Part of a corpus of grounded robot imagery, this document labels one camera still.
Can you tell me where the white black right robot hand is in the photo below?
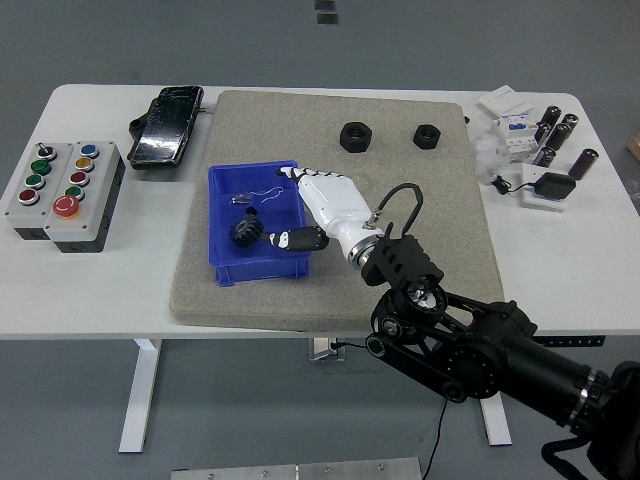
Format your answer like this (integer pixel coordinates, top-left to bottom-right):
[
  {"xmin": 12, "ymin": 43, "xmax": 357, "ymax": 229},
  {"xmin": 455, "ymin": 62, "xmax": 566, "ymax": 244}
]
[{"xmin": 267, "ymin": 166, "xmax": 386, "ymax": 254}]

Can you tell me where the large black gear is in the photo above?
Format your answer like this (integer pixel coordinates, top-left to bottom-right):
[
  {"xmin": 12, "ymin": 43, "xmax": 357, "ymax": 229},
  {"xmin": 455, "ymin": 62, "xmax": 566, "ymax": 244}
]
[{"xmin": 228, "ymin": 215, "xmax": 265, "ymax": 255}]

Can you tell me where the blue plastic box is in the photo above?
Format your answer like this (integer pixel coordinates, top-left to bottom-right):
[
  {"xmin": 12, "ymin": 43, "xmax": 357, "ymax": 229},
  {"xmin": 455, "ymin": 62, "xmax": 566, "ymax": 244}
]
[{"xmin": 207, "ymin": 159, "xmax": 315, "ymax": 288}]

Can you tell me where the large black hex nut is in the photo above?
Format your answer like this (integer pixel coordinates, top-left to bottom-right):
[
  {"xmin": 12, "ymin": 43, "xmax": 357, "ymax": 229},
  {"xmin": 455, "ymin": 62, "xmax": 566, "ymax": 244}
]
[{"xmin": 338, "ymin": 121, "xmax": 372, "ymax": 153}]

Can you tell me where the small black hex nut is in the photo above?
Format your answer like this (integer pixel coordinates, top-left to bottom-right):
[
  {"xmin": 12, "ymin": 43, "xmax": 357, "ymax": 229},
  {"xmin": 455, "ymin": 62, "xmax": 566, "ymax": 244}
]
[{"xmin": 412, "ymin": 124, "xmax": 442, "ymax": 150}]

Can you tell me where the grey emergency-stop button box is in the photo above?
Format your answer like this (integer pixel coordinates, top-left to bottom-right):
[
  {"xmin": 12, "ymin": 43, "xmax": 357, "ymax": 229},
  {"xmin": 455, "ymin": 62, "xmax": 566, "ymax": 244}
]
[{"xmin": 43, "ymin": 140, "xmax": 126, "ymax": 254}]

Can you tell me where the grey four-button control box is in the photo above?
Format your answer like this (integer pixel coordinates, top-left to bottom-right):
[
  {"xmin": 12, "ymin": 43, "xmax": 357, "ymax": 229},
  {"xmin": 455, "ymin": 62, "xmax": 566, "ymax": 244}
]
[{"xmin": 3, "ymin": 142, "xmax": 76, "ymax": 241}]

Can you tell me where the grey-brown foam mat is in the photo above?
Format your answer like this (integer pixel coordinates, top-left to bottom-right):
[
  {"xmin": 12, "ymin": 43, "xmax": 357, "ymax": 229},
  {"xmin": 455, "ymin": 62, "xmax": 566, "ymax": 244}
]
[{"xmin": 168, "ymin": 89, "xmax": 507, "ymax": 335}]

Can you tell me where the silver power socket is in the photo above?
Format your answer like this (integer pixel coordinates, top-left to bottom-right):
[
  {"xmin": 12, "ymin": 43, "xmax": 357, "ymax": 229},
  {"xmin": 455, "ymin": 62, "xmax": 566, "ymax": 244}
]
[{"xmin": 308, "ymin": 338, "xmax": 347, "ymax": 362}]

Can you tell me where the crumpled clear plastic bag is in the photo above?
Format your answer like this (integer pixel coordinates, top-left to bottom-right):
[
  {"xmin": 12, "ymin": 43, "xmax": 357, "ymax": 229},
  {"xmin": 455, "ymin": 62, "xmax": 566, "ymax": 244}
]
[{"xmin": 472, "ymin": 124, "xmax": 511, "ymax": 185}]

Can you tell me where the black handheld device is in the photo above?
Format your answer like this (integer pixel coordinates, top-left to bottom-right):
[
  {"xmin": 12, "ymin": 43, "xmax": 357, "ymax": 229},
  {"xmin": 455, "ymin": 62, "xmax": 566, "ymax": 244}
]
[{"xmin": 126, "ymin": 85, "xmax": 205, "ymax": 172}]

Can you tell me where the white flat panel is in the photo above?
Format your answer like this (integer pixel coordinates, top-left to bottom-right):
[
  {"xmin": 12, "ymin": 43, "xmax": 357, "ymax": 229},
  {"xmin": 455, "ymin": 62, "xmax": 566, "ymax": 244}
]
[{"xmin": 519, "ymin": 163, "xmax": 569, "ymax": 212}]

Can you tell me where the white circuit breaker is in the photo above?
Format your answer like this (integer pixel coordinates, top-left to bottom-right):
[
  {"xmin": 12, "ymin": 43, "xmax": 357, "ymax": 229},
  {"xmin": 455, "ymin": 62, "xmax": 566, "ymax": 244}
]
[{"xmin": 493, "ymin": 112, "xmax": 540, "ymax": 164}]

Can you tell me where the silver metal plate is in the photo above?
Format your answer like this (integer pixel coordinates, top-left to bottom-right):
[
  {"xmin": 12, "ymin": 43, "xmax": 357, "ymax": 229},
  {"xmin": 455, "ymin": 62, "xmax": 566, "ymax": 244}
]
[{"xmin": 171, "ymin": 456, "xmax": 425, "ymax": 480}]

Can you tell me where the white table leg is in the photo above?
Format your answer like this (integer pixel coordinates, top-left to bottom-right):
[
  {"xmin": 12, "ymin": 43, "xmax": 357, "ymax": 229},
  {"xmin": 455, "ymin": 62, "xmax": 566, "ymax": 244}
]
[
  {"xmin": 469, "ymin": 337, "xmax": 514, "ymax": 447},
  {"xmin": 118, "ymin": 338, "xmax": 162, "ymax": 455}
]

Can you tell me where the black table control panel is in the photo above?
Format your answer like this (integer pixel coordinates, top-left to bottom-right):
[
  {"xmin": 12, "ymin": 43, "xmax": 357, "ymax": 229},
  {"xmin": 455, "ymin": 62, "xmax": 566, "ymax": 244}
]
[{"xmin": 532, "ymin": 335, "xmax": 606, "ymax": 348}]

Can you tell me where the clear bag with wire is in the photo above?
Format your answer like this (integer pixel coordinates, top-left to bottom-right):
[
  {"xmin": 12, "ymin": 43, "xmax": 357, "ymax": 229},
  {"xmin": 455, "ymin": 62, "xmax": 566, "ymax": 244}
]
[{"xmin": 230, "ymin": 187, "xmax": 289, "ymax": 206}]

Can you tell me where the black power adapter with cord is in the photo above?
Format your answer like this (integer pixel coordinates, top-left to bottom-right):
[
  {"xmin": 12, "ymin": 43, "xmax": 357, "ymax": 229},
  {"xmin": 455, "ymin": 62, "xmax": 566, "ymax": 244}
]
[{"xmin": 489, "ymin": 171, "xmax": 577, "ymax": 202}]

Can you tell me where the black power cable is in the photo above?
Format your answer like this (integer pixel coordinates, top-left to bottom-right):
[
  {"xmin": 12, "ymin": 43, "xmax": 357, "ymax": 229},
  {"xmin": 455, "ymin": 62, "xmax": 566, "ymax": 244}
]
[{"xmin": 332, "ymin": 341, "xmax": 449, "ymax": 476}]

